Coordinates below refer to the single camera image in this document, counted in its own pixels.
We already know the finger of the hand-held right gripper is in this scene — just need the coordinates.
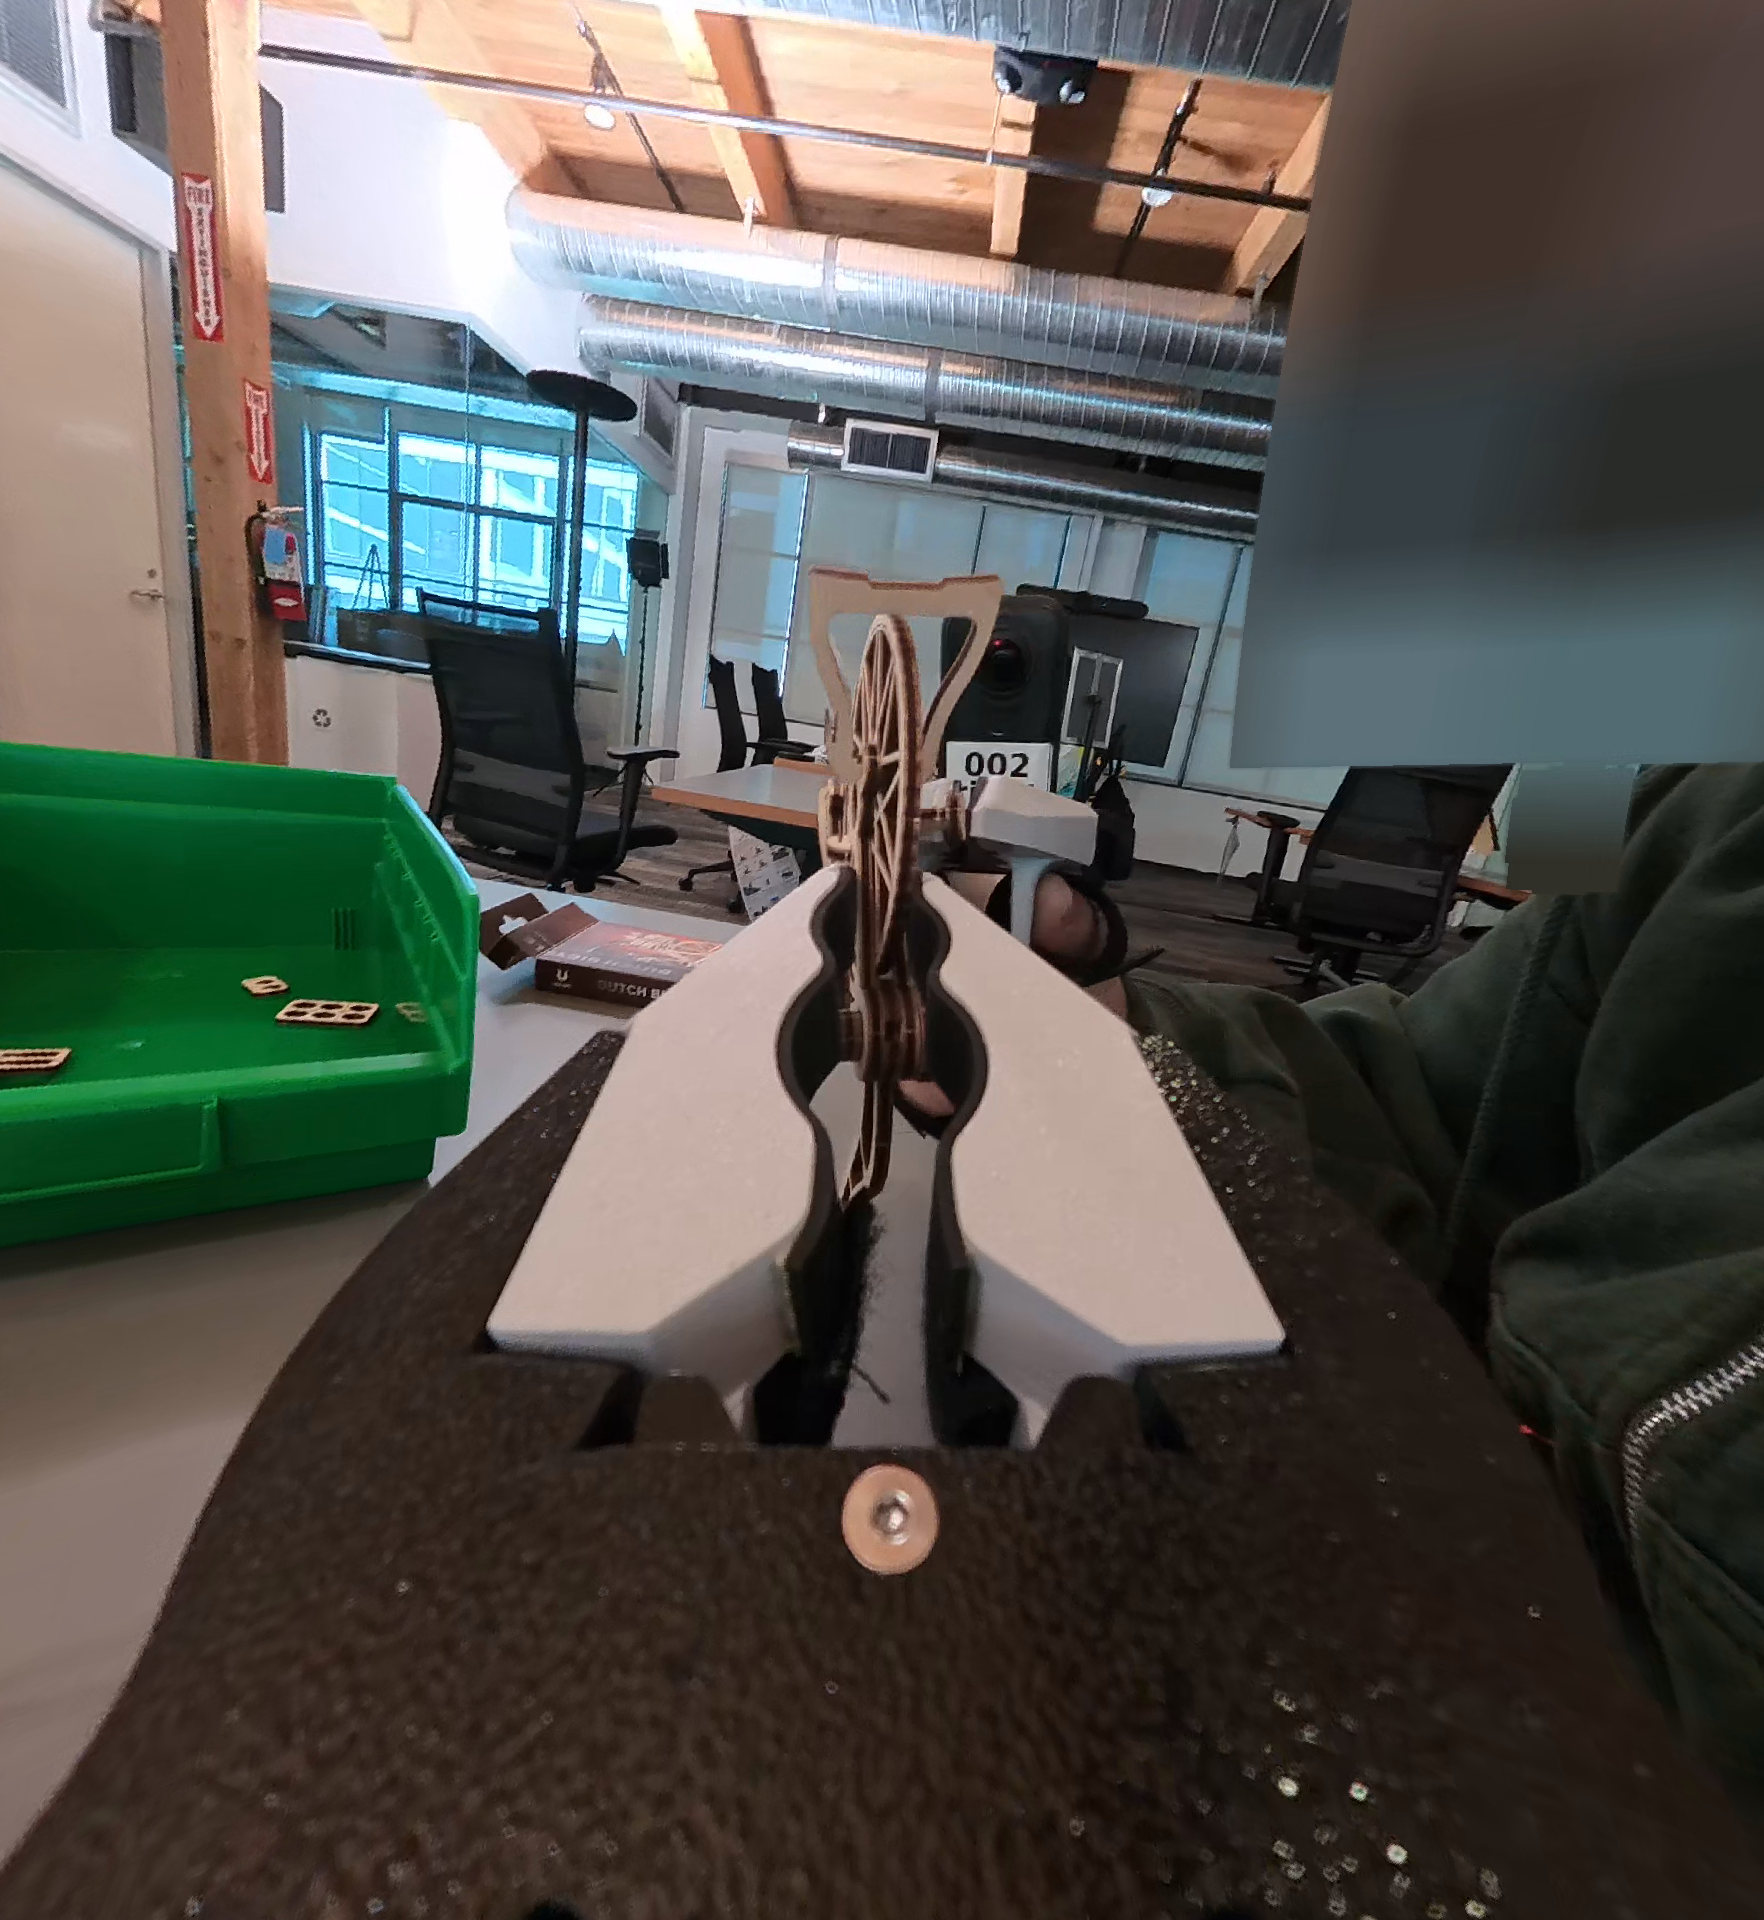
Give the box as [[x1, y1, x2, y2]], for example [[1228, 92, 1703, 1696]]
[[963, 786, 1101, 961]]

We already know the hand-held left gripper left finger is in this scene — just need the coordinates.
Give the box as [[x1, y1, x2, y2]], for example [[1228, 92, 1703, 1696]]
[[487, 864, 862, 1434]]

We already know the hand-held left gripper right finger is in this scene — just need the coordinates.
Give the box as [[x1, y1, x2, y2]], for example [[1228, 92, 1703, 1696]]
[[903, 875, 1286, 1446]]

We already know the wooden wheel model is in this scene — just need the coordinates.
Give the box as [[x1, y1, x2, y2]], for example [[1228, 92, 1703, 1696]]
[[803, 569, 1004, 1205]]

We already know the person's right forearm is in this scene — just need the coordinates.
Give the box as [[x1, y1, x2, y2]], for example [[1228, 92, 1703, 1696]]
[[1122, 943, 1522, 1329]]

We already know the person's right hand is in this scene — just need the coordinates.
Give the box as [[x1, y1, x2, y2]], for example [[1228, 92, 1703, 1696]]
[[1032, 869, 1131, 995]]

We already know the brown puzzle box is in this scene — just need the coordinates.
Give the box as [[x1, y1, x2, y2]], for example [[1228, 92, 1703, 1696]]
[[479, 891, 733, 1003]]

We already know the white patterned card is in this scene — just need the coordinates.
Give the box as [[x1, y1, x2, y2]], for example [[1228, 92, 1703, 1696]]
[[727, 832, 810, 917]]

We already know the wooden background table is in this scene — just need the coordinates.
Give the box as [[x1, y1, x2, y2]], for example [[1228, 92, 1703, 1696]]
[[648, 756, 842, 829]]

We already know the black speaker on tripod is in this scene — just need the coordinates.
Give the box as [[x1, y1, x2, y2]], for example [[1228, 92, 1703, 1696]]
[[623, 534, 671, 751]]

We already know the large green plastic bin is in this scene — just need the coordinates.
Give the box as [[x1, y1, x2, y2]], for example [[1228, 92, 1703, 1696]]
[[0, 733, 479, 1265]]

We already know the black floor lamp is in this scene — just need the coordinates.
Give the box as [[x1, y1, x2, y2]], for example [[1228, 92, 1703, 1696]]
[[525, 366, 642, 695]]

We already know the white recycling bin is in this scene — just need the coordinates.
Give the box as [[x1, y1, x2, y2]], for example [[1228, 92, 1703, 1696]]
[[285, 652, 435, 776]]

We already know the person's green jacket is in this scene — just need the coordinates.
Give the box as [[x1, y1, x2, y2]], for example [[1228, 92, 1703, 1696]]
[[1421, 762, 1764, 1870]]

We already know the red fire extinguisher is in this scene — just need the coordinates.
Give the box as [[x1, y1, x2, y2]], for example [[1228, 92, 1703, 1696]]
[[246, 501, 312, 623]]

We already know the cream door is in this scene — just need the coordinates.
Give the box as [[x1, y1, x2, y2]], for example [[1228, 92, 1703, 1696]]
[[0, 224, 188, 739]]

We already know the silver air duct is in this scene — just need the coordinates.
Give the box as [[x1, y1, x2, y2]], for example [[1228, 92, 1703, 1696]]
[[504, 186, 1298, 498]]

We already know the wooden support post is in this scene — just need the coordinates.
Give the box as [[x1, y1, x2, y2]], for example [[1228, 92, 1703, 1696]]
[[157, 0, 293, 767]]

